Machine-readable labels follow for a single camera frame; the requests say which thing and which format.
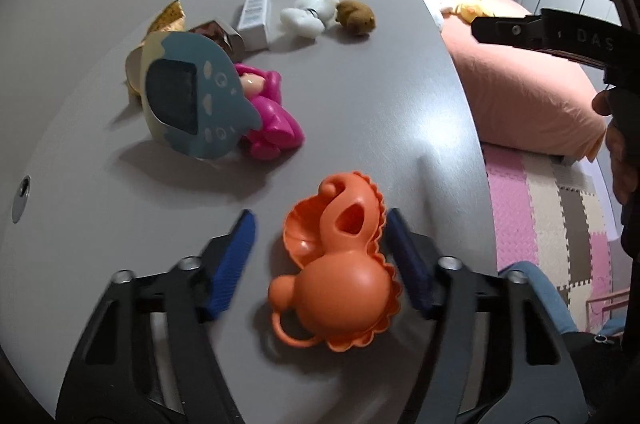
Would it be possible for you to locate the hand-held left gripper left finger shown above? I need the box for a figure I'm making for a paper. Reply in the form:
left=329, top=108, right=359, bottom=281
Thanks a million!
left=56, top=209, right=258, bottom=424

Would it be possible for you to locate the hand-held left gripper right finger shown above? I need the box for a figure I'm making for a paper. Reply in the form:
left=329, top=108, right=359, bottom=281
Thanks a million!
left=382, top=208, right=588, bottom=424

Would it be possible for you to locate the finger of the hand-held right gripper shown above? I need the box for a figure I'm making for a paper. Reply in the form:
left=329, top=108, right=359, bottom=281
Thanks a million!
left=471, top=8, right=551, bottom=49

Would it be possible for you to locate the orange plastic toy teapot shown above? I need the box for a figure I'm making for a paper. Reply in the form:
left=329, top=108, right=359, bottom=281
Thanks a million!
left=267, top=171, right=399, bottom=353

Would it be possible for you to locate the grey foam corner guard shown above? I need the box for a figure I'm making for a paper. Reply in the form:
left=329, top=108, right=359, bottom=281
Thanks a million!
left=189, top=18, right=246, bottom=59

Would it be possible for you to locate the white carton box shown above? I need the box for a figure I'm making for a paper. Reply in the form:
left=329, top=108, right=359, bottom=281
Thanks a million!
left=236, top=0, right=272, bottom=51

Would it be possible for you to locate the person's right hand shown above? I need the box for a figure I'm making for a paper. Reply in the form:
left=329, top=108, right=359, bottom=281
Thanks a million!
left=592, top=91, right=640, bottom=205

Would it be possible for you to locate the yellow plush toy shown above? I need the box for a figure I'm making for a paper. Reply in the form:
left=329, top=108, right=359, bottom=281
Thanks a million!
left=440, top=0, right=496, bottom=24

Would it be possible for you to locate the bed with pink sheet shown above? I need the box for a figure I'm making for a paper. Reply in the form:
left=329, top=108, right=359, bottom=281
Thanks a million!
left=360, top=0, right=608, bottom=162

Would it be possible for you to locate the pink and beige puzzle mat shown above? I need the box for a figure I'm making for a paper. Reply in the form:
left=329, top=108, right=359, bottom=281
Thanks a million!
left=482, top=143, right=626, bottom=320

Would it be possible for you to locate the blue chair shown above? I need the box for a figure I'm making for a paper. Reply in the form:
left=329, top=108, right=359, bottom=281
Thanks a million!
left=497, top=261, right=581, bottom=335

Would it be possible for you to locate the pink plastic doll toy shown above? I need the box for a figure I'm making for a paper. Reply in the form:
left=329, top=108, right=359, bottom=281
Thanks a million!
left=234, top=62, right=306, bottom=161

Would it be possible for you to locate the brown plush toy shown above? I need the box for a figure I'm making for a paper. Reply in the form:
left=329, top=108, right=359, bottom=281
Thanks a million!
left=335, top=0, right=377, bottom=36

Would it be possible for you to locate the blue whale-shaped cardboard package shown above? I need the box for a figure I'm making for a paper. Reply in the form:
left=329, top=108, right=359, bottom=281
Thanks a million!
left=140, top=31, right=263, bottom=162

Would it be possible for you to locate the person's dark clothing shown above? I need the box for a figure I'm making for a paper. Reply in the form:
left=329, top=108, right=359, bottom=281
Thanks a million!
left=570, top=204, right=640, bottom=424

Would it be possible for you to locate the yellow patterned paper bag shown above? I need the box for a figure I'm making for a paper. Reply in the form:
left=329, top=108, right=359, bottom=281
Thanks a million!
left=124, top=0, right=188, bottom=104

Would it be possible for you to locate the silver table cable grommet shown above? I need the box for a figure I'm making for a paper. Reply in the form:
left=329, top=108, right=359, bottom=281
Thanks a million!
left=11, top=175, right=32, bottom=225

